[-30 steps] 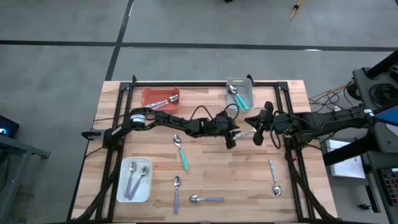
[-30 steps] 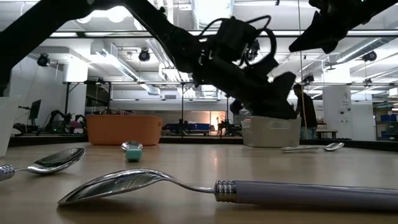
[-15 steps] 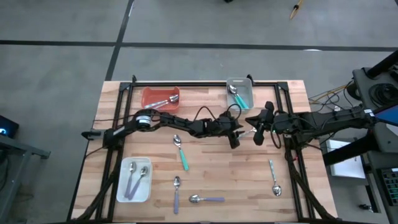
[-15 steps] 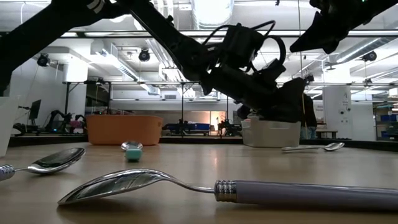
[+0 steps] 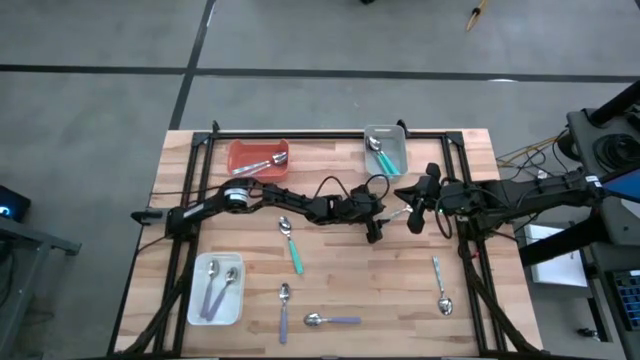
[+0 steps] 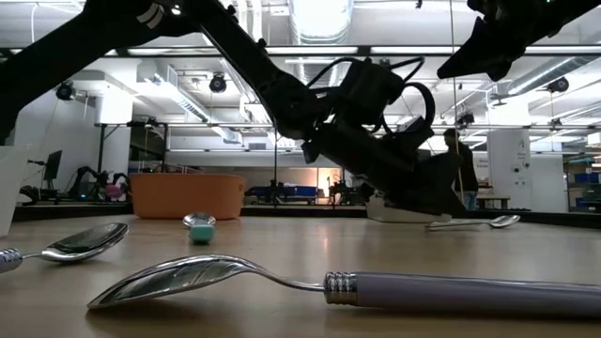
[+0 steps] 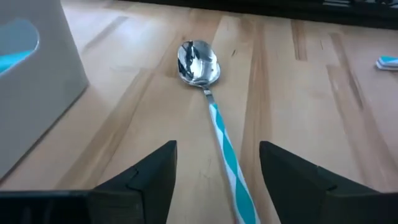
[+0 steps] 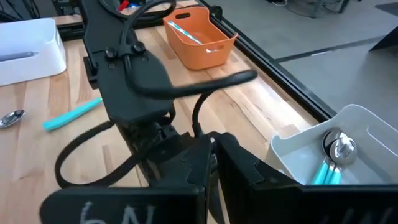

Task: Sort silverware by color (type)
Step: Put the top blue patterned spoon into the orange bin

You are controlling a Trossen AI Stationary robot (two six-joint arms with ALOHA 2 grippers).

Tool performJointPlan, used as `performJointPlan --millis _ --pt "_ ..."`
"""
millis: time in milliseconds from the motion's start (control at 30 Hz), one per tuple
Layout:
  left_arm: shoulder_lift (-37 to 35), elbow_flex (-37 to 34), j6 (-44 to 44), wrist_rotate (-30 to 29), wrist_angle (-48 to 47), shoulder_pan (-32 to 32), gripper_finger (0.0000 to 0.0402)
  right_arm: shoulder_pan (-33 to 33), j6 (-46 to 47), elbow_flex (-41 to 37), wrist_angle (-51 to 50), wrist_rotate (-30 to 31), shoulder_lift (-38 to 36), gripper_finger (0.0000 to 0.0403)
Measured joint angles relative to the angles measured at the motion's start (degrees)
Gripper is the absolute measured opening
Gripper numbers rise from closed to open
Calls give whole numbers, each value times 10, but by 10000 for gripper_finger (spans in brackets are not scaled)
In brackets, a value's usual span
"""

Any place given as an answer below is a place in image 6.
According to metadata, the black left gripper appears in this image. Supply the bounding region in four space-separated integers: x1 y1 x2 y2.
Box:
300 119 467 216

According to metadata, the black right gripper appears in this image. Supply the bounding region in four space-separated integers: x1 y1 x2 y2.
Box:
437 0 560 82

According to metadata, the patterned handle spoon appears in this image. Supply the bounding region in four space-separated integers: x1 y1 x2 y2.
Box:
424 214 522 232

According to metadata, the teal handle spoon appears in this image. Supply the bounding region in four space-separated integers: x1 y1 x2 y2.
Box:
181 211 218 245

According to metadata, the grey plastic bin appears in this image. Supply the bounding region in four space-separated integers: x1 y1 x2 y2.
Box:
365 194 453 224

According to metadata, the person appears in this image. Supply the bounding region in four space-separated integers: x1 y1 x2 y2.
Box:
443 128 481 211

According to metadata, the brown background table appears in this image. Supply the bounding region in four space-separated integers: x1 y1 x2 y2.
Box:
476 194 513 210

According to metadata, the white pillar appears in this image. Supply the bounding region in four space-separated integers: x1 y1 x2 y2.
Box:
486 129 532 210

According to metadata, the blue background table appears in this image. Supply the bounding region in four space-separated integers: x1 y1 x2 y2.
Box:
246 185 318 207

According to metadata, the black overhead crossbar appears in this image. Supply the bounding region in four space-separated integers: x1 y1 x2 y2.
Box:
0 45 601 59

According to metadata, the orange plastic bin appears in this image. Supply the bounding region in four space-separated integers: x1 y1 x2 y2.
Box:
130 173 247 221

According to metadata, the white hanging box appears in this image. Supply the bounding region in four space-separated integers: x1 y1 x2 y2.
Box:
95 88 134 126

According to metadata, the black computer monitor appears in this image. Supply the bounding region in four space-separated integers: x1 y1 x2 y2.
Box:
43 149 64 189

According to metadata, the white plastic bin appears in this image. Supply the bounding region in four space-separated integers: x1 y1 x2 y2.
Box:
0 145 30 238

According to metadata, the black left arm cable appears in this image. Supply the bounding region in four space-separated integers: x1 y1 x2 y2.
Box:
307 54 437 137

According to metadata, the lavender handle spoon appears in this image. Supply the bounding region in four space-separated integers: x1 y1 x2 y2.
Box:
86 255 601 320
0 223 131 277

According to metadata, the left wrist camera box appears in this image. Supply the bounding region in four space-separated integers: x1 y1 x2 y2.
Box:
340 57 406 127

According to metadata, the black aluminium table frame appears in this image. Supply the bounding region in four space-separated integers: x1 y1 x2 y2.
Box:
12 202 601 226

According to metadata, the background black frame rig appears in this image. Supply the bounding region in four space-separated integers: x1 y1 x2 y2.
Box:
96 120 348 207

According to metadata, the round silver ceiling duct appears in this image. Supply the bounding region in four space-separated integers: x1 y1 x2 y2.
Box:
286 0 354 47

